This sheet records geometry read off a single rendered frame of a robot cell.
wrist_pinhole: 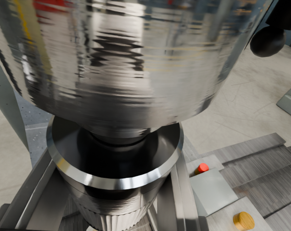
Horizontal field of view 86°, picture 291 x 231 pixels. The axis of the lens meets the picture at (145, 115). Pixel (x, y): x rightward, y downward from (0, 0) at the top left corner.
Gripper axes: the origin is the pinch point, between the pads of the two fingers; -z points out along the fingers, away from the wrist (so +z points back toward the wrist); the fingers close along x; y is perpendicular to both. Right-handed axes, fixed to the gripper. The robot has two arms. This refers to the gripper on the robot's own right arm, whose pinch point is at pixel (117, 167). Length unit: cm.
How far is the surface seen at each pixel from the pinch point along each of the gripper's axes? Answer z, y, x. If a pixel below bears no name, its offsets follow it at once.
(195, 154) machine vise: -16.2, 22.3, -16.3
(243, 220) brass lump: -2.0, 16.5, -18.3
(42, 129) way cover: -22.4, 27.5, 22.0
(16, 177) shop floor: -47, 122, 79
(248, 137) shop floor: -113, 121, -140
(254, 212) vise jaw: -3.6, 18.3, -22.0
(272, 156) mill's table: -23, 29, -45
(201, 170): -8.9, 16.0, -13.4
